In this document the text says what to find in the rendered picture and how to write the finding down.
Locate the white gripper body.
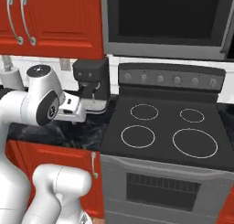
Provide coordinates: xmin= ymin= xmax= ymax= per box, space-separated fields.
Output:
xmin=71 ymin=97 xmax=88 ymax=124

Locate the black coffee machine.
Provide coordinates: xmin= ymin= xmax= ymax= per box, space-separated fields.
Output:
xmin=71 ymin=58 xmax=112 ymax=115

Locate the red base cupboard door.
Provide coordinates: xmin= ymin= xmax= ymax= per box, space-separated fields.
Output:
xmin=5 ymin=138 xmax=105 ymax=220

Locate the white paper towel roll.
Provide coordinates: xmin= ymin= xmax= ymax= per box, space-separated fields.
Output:
xmin=0 ymin=55 xmax=25 ymax=92

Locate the grey stove with black hob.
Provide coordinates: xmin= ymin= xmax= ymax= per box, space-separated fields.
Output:
xmin=99 ymin=62 xmax=234 ymax=224

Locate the grey microwave oven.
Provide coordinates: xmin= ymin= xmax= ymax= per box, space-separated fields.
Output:
xmin=101 ymin=0 xmax=234 ymax=61

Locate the grey oven door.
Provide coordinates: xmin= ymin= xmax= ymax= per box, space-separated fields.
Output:
xmin=100 ymin=154 xmax=234 ymax=224

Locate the red base cupboard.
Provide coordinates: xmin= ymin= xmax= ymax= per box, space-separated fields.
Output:
xmin=217 ymin=187 xmax=234 ymax=224

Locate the grey wall socket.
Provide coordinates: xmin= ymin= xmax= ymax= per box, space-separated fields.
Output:
xmin=58 ymin=58 xmax=72 ymax=72

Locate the silver base cupboard handle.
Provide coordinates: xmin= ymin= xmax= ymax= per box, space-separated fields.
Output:
xmin=90 ymin=151 xmax=100 ymax=179

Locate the red wall cupboard door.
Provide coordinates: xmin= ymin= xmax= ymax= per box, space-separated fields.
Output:
xmin=0 ymin=0 xmax=18 ymax=49
xmin=16 ymin=0 xmax=105 ymax=60

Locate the grey oven door handle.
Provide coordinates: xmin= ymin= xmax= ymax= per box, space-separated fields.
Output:
xmin=101 ymin=155 xmax=234 ymax=178

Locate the silver curved cupboard handle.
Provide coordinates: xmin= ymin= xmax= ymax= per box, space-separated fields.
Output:
xmin=5 ymin=0 xmax=25 ymax=46
xmin=19 ymin=0 xmax=37 ymax=47

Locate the grey microwave handle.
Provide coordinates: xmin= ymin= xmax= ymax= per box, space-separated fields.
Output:
xmin=219 ymin=0 xmax=234 ymax=54

